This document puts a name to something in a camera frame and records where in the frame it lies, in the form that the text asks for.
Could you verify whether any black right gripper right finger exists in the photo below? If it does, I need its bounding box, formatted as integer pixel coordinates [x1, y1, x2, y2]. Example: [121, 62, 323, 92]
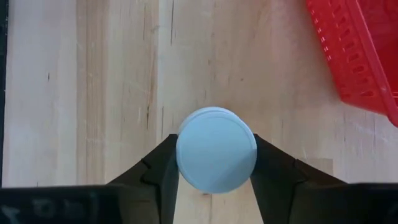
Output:
[249, 133, 348, 224]

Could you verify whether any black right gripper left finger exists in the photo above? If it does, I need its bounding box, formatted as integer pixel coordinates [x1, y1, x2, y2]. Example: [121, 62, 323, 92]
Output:
[107, 133, 181, 224]

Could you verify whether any white pill bottle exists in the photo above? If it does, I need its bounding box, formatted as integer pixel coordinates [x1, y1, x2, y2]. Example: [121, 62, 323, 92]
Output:
[175, 106, 258, 194]

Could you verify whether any red plastic basket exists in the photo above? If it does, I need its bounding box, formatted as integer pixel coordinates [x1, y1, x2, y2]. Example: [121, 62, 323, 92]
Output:
[305, 0, 398, 128]

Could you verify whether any black table edge rail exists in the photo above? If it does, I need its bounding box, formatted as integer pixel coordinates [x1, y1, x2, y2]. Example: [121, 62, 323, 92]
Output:
[0, 0, 9, 187]

